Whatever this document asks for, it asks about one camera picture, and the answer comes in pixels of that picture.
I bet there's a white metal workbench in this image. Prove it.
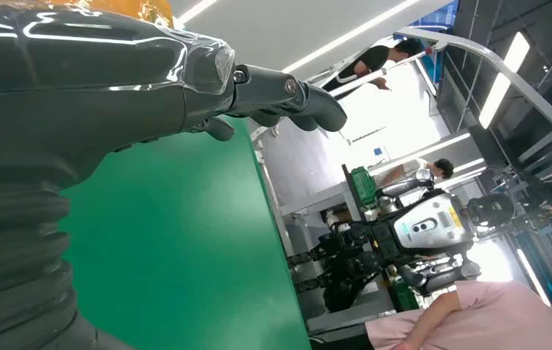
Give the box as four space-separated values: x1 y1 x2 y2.
275 181 368 252

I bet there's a person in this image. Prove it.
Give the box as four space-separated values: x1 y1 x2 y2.
379 157 455 187
365 280 552 350
321 37 424 100

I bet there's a silver and black humanoid robot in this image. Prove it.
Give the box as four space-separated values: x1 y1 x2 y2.
287 168 516 313

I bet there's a long ceiling light panel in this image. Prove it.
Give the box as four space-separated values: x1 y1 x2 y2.
478 31 531 131

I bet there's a white curved metal frame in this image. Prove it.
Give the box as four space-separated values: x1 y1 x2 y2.
326 26 552 153

